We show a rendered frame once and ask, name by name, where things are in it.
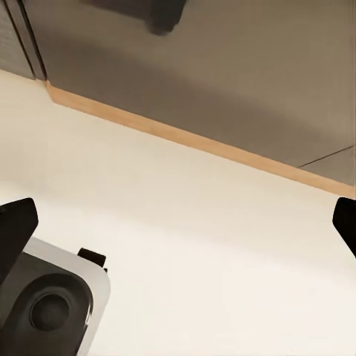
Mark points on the dishwasher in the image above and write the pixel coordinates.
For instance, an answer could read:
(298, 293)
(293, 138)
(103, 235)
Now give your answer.
(13, 56)

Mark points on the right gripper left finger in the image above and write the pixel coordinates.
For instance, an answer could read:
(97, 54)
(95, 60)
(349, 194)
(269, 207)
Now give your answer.
(18, 221)

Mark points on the cabinet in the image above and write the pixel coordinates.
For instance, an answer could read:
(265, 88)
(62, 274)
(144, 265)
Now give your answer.
(276, 78)

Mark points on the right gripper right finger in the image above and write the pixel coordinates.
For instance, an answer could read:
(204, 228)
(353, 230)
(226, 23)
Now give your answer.
(344, 220)

